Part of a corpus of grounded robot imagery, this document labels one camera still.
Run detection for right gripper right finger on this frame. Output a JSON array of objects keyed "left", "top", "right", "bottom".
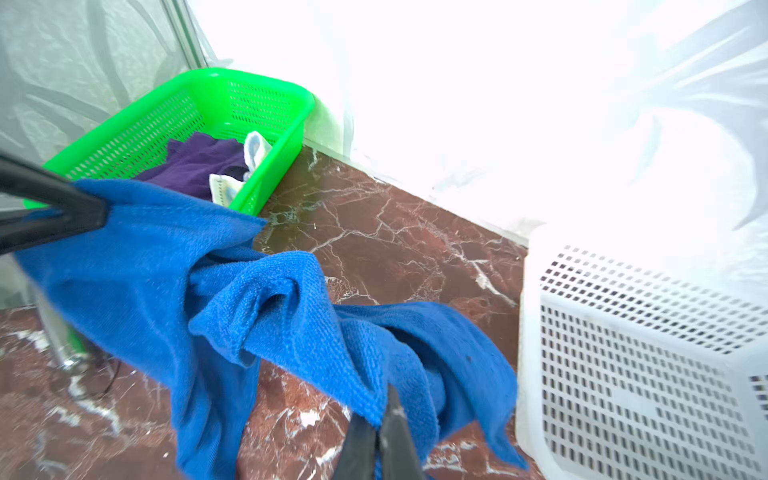
[{"left": 378, "top": 385, "right": 426, "bottom": 480}]

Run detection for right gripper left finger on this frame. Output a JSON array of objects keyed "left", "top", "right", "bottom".
[{"left": 332, "top": 414, "right": 377, "bottom": 480}]

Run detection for blue towel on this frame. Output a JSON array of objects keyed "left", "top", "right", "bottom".
[{"left": 15, "top": 180, "right": 525, "bottom": 479}]

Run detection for purple towel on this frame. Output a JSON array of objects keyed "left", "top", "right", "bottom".
[{"left": 134, "top": 132, "right": 219, "bottom": 201}]

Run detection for white light-blue towel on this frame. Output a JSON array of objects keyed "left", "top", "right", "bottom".
[{"left": 209, "top": 131, "right": 272, "bottom": 207}]

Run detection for green plastic basket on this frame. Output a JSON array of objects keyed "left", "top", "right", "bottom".
[{"left": 43, "top": 68, "right": 315, "bottom": 216}]

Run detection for white plastic basket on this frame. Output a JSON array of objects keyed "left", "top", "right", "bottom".
[{"left": 515, "top": 225, "right": 767, "bottom": 479}]

